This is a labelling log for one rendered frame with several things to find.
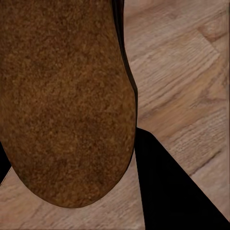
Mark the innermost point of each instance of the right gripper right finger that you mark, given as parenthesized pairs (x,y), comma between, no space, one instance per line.
(170,198)

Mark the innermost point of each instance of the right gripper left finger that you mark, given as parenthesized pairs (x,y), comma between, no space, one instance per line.
(4,164)

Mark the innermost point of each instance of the sandal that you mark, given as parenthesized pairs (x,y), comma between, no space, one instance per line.
(68,99)

